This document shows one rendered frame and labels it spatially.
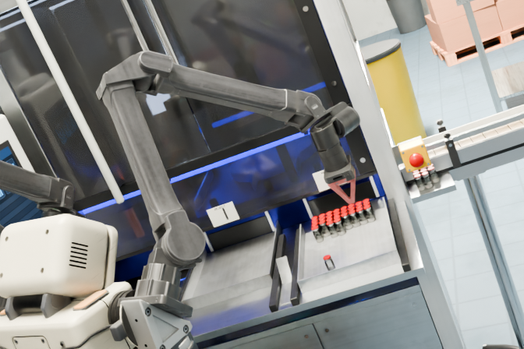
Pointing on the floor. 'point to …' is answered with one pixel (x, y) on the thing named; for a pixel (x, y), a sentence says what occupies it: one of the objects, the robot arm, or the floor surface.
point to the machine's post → (376, 135)
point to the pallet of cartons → (500, 2)
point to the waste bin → (406, 7)
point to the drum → (394, 89)
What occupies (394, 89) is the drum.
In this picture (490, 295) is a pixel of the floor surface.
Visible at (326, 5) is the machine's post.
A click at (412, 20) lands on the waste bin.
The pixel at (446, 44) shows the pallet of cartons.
